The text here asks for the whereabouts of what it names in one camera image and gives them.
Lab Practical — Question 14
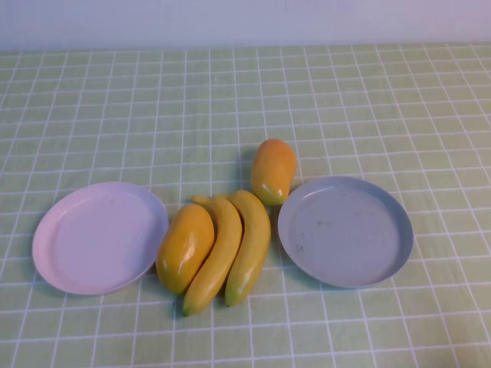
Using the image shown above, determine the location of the plain yellow mango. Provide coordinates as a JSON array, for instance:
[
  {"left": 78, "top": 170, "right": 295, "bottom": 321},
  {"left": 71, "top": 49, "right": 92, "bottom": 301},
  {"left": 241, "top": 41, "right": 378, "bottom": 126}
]
[{"left": 156, "top": 203, "right": 216, "bottom": 295}]

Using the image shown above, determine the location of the blue-grey round plate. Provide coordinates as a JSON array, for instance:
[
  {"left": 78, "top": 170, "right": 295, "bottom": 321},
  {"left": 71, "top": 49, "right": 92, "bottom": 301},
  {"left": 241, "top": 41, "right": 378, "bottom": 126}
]
[{"left": 277, "top": 175, "right": 414, "bottom": 289}]

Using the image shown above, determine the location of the slim long-stemmed yellow banana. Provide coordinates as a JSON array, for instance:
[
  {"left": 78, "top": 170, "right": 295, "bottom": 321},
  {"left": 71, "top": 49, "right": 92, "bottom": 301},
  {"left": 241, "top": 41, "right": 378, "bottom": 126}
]
[{"left": 182, "top": 194, "right": 244, "bottom": 317}]

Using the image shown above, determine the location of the orange-blushed yellow mango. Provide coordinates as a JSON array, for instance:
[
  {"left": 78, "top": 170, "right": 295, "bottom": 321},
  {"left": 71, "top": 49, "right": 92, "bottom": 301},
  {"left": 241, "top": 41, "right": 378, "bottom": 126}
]
[{"left": 250, "top": 138, "right": 298, "bottom": 206}]

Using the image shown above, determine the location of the thick short-stemmed yellow banana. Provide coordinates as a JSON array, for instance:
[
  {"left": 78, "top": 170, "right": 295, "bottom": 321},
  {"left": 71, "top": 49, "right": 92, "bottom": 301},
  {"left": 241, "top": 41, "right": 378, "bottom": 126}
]
[{"left": 224, "top": 189, "right": 272, "bottom": 307}]

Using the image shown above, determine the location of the pink round plate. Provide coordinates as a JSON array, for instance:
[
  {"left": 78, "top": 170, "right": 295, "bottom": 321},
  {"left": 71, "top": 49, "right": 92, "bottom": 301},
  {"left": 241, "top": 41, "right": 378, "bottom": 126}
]
[{"left": 31, "top": 181, "right": 170, "bottom": 296}]

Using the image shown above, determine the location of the green white checked tablecloth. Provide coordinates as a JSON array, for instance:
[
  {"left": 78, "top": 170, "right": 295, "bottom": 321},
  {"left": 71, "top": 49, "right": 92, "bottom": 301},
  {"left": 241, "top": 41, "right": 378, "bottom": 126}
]
[{"left": 0, "top": 41, "right": 491, "bottom": 368}]

